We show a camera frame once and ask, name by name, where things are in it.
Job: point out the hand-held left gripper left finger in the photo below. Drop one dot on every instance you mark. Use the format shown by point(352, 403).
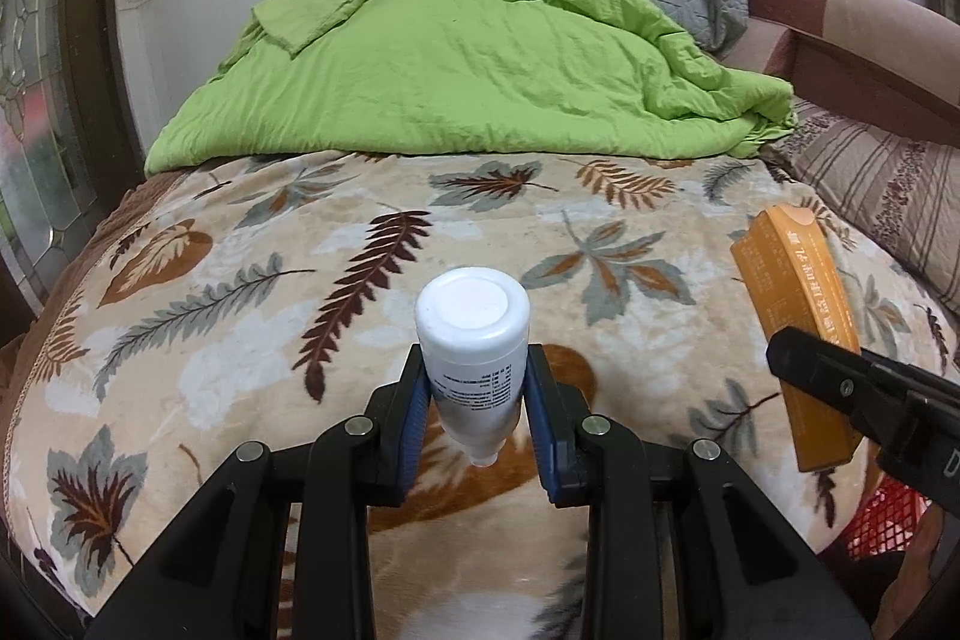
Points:
point(411, 437)

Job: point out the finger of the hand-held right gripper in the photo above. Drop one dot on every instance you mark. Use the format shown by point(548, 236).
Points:
point(825, 374)

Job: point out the striped brown pillow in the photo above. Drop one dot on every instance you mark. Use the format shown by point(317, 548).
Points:
point(885, 183)

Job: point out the wooden door with glass pane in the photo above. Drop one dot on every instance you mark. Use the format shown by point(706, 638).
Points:
point(45, 123)

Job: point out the orange box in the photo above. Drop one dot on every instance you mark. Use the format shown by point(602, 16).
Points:
point(795, 280)

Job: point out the person's right hand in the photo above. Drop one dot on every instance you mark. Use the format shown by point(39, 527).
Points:
point(928, 550)

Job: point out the green quilt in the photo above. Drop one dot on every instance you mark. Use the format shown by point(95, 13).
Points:
point(465, 63)

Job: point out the red mesh basket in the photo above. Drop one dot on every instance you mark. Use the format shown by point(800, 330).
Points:
point(885, 524)

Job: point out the brown upholstered headboard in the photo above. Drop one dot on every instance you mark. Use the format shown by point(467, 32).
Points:
point(862, 10)

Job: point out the white plastic bottle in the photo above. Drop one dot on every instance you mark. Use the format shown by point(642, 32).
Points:
point(472, 340)

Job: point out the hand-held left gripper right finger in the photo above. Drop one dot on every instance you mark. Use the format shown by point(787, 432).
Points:
point(541, 437)

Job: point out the leaf print blanket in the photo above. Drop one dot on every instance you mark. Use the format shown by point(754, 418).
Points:
point(262, 220)

